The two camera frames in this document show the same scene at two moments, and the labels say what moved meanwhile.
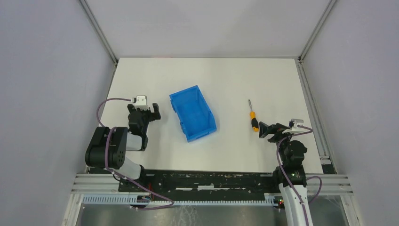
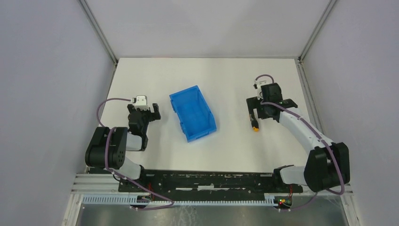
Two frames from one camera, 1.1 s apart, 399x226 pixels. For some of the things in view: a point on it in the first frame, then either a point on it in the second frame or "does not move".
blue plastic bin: [194, 112] does not move
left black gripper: [145, 113] does not move
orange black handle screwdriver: [254, 121] does not move
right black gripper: [275, 130] -> [253, 104]
